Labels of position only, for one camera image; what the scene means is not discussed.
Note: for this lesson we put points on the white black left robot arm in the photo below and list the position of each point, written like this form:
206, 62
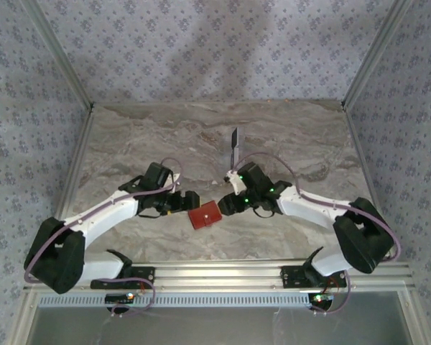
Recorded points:
104, 212

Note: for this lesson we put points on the red leather card holder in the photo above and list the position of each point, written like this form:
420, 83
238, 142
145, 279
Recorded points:
204, 213

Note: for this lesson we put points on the black credit card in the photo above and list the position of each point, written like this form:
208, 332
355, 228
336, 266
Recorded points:
238, 136

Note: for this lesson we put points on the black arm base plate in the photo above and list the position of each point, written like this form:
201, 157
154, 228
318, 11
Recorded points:
291, 276
140, 278

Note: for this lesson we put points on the aluminium table edge rail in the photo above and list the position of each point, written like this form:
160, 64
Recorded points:
75, 161
361, 161

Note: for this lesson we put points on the small LED circuit board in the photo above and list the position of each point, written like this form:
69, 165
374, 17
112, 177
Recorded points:
120, 298
323, 298

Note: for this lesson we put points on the floral patterned backdrop cloth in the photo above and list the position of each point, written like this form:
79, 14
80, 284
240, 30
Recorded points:
215, 46

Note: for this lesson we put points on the long aluminium mounting rail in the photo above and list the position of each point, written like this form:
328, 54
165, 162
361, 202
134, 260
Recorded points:
215, 275

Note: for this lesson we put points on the aluminium frame leg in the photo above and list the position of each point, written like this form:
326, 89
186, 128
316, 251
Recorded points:
411, 320
23, 320

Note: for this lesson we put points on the teal credit card grey stripe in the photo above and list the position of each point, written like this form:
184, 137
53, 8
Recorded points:
236, 151

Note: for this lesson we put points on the aluminium frame post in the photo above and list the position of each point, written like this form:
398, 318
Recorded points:
62, 54
373, 54

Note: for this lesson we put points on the grey metal panel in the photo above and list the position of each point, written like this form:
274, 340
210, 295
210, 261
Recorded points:
215, 327

